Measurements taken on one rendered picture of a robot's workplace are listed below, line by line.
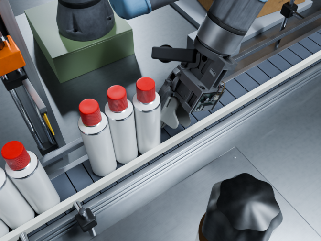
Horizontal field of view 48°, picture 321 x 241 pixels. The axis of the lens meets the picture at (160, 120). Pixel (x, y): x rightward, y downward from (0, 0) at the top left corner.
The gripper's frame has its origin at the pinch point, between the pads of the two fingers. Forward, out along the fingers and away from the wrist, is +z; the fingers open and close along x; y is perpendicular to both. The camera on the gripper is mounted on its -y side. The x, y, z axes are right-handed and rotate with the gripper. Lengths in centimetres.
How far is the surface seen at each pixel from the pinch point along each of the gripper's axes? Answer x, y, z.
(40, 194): -25.4, 3.4, 10.5
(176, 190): -1.6, 12.8, 7.1
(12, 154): -31.5, 1.6, 0.7
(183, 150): 4.5, 6.0, 3.9
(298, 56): 40.8, 0.2, -17.1
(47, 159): -21.8, -2.8, 9.3
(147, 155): -4.5, 4.5, 4.8
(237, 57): 18.9, -2.9, -14.1
